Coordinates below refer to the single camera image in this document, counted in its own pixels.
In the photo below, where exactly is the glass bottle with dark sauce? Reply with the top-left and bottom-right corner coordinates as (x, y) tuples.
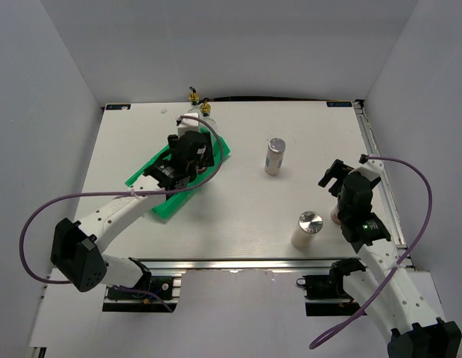
(186, 87), (202, 118)

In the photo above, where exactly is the red cap sauce bottle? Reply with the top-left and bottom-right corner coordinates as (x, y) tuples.
(197, 167), (209, 176)

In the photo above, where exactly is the white lid spice jar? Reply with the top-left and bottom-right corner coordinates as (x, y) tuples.
(331, 203), (341, 225)

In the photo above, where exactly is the clear glass bottle gold spout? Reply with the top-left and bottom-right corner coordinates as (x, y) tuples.
(199, 98), (217, 148)

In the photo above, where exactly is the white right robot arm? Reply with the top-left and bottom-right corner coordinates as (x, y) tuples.
(309, 154), (462, 357)

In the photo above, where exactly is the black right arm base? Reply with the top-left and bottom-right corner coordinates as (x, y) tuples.
(296, 258), (366, 317)

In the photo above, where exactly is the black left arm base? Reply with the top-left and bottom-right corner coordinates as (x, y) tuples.
(102, 273), (181, 313)

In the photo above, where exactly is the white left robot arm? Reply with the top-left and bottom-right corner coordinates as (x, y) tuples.
(51, 131), (215, 298)

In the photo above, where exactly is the green three-compartment plastic bin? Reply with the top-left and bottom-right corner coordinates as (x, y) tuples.
(125, 129), (230, 220)

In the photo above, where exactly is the white shaker silver lid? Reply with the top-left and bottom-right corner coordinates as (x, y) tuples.
(291, 211), (323, 249)

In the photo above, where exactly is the white shaker blue label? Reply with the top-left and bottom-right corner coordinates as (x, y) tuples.
(265, 137), (286, 176)

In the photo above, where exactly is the right blue logo sticker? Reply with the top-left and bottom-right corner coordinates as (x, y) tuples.
(326, 101), (353, 108)

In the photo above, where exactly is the blue logo sticker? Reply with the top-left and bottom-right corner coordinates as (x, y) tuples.
(105, 104), (131, 111)
(326, 101), (353, 108)

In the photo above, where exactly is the left blue logo sticker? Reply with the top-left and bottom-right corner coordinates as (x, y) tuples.
(105, 104), (131, 111)

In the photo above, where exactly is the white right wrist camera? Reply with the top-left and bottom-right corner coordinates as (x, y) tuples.
(352, 154), (384, 189)

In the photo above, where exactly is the aluminium table frame rail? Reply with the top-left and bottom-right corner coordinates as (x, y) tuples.
(353, 101), (406, 281)

